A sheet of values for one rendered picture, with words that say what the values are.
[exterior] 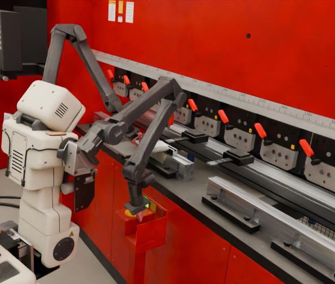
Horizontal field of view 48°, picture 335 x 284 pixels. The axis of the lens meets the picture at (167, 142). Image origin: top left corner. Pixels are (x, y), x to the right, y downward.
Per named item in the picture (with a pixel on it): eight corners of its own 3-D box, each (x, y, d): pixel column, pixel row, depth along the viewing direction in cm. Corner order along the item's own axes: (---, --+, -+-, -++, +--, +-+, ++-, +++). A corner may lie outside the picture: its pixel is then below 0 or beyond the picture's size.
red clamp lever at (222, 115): (218, 109, 155) (228, 128, 151) (225, 108, 157) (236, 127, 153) (215, 111, 156) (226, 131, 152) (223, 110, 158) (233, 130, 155)
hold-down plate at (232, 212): (201, 202, 171) (201, 195, 170) (210, 199, 174) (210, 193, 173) (250, 234, 149) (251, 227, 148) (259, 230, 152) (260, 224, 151)
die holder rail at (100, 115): (93, 124, 269) (93, 111, 266) (101, 123, 272) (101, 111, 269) (128, 147, 231) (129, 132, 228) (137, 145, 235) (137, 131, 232)
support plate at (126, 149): (108, 145, 197) (108, 143, 197) (150, 140, 212) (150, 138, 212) (125, 157, 184) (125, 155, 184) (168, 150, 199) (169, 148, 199)
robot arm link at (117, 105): (105, 106, 186) (112, 103, 179) (121, 93, 191) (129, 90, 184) (119, 125, 190) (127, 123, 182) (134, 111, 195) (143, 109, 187)
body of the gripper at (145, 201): (151, 204, 163) (149, 190, 160) (132, 214, 158) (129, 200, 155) (143, 198, 168) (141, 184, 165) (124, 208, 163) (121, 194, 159)
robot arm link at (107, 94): (63, 34, 177) (71, 27, 168) (74, 30, 180) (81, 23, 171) (107, 115, 187) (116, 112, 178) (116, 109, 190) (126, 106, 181)
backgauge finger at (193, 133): (160, 141, 214) (160, 132, 212) (195, 135, 228) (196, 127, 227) (172, 147, 205) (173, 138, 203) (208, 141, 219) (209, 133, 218)
